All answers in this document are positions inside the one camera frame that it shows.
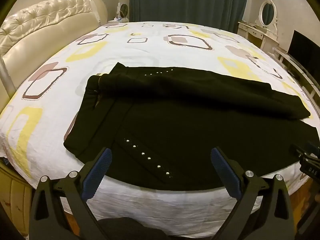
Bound small white desk fan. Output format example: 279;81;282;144
114;2;130;23

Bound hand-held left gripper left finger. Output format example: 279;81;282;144
29;147;113;240

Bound cream dressing table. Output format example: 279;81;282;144
237;21;278;53

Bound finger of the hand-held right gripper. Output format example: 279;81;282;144
289;141;320;159

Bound white oval mirror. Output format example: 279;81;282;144
255;0;279;28

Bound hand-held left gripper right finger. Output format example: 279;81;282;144
210;147;298;240

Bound person's dark clothing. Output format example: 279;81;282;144
99;217;170;240

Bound cream bed base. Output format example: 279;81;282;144
0;157;33;230

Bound black studded pants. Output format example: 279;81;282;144
63;62;320;192

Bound cream television stand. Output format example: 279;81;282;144
272;46;320;105

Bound cream tufted headboard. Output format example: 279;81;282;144
0;0;108;63

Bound dark teal curtain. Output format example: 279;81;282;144
129;0;252;34

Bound white patterned bed sheet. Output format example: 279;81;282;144
0;21;320;233

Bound black television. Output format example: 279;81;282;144
288;29;320;73

